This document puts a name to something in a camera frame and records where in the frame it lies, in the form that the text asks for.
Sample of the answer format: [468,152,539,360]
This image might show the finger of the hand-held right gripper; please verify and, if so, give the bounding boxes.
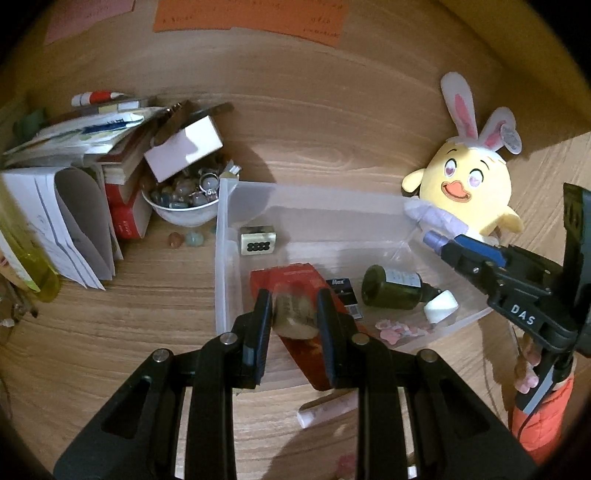
[441,242,500,302]
[455,233,507,268]

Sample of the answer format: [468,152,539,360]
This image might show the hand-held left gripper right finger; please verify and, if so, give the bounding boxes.
[315,288,541,480]

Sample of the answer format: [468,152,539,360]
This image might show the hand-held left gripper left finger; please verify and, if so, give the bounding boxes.
[54,288,274,480]

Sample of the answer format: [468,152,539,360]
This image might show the small black box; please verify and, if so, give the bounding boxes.
[325,277,362,320]

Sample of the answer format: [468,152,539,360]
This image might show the white bottle cap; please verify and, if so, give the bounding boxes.
[424,290,459,324]

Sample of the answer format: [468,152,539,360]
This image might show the purple black cosmetic tube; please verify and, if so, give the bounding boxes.
[422,231,452,256]

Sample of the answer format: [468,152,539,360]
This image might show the red packet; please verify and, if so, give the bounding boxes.
[250,263,365,392]

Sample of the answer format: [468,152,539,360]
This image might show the dark green dropper bottle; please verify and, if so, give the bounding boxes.
[361,264,444,311]

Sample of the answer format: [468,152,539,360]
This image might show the clear plastic storage box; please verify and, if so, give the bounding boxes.
[215,178,495,393]

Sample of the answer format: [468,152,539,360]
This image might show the beige box black dots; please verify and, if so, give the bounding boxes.
[239,225,278,256]

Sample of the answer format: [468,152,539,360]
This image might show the person's right forearm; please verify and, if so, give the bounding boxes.
[508,374,575,464]

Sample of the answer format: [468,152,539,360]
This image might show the person's right hand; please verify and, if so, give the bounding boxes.
[513,342,542,395]

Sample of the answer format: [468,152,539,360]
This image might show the yellow chick plush toy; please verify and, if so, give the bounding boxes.
[401,71,526,245]

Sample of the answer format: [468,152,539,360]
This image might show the white pink lip balm tube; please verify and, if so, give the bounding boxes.
[298,394,360,429]

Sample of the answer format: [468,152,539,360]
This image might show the white bowl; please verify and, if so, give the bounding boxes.
[141,159,222,228]

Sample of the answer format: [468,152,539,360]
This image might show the pile of polished stones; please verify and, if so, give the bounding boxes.
[150,161,220,209]

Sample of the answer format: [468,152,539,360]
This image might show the red book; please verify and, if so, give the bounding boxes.
[105,182,154,239]

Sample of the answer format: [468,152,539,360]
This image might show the white cardboard box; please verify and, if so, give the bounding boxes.
[144,113,225,183]

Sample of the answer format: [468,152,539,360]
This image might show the brown paperback books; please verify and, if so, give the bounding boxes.
[99,134,156,186]

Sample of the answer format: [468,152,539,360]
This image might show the folded white papers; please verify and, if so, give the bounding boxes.
[0,166,123,291]

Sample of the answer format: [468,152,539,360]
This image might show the dark glossy pouch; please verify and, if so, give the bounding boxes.
[154,102,234,140]

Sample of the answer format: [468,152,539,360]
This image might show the yellow-green spray bottle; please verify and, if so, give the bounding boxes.
[0,180,62,303]

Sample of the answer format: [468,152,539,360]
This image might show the pile of leaflets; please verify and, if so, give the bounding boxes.
[2,99,160,168]

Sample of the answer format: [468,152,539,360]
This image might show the red and white pen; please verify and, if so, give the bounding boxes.
[71,90,125,107]

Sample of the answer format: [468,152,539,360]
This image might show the orange sticky note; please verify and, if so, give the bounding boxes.
[153,0,349,47]

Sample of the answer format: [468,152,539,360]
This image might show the pink sticky note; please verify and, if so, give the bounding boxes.
[45,0,136,44]

